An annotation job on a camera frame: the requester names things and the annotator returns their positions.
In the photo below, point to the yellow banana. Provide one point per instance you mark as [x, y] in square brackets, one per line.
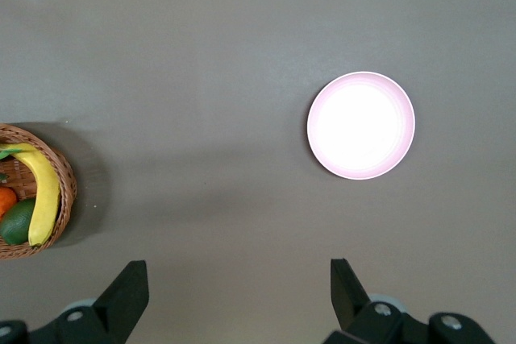
[45, 195]

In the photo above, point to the pink round plate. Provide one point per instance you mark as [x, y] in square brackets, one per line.
[360, 125]

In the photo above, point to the brown wicker basket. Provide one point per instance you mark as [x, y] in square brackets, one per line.
[66, 183]

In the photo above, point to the green lime fruit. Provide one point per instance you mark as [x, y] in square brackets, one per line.
[16, 223]

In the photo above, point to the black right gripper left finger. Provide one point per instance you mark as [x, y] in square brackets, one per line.
[121, 303]

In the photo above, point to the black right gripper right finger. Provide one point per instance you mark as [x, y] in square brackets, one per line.
[350, 303]

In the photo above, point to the orange fruit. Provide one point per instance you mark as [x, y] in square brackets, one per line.
[6, 201]

